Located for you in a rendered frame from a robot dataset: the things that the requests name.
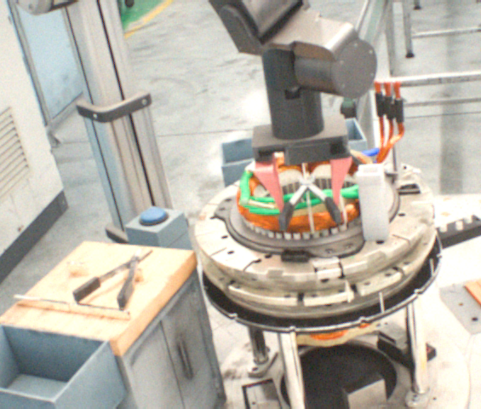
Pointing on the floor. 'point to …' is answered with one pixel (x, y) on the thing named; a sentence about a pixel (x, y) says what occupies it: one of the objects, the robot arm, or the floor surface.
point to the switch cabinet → (4, 153)
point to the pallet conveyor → (380, 19)
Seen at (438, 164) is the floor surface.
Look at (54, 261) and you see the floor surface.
